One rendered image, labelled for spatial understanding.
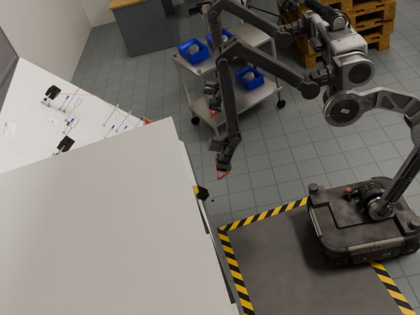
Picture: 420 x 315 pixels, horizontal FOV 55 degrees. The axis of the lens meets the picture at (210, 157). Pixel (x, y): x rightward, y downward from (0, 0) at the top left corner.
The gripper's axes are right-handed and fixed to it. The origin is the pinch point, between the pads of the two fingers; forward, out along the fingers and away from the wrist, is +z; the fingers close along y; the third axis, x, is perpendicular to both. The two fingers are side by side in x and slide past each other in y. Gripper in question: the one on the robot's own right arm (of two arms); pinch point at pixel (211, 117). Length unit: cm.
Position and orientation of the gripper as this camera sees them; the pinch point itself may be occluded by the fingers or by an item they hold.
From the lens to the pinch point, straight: 234.4
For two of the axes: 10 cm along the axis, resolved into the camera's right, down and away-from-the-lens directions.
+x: 9.6, 1.7, 2.3
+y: 0.7, 6.4, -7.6
